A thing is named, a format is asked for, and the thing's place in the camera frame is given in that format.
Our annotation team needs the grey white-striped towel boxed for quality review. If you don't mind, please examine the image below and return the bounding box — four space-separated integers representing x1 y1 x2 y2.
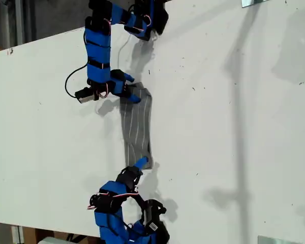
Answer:
118 81 155 171

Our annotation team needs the black base clamp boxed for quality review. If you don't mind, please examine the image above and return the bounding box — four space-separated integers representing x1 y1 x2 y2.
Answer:
156 221 170 243
154 0 170 36

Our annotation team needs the white plastic container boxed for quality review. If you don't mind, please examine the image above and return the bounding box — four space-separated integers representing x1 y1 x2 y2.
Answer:
38 236 68 244

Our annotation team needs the white table leg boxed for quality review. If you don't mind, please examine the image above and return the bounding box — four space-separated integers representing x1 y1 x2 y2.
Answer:
11 225 24 244

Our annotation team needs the black camera stalk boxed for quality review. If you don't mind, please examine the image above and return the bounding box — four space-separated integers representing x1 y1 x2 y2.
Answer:
132 194 149 211

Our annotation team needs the black camera box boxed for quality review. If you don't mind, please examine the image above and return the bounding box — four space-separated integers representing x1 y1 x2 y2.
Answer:
139 199 167 233
75 86 99 104

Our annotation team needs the black camera cable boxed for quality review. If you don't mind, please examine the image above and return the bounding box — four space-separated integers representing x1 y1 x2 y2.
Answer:
65 63 89 99

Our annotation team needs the grey metal post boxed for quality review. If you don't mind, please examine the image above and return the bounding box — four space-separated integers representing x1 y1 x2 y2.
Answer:
14 0 24 46

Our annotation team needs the steel bracket plate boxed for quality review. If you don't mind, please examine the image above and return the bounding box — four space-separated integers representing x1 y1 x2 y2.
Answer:
241 0 268 9

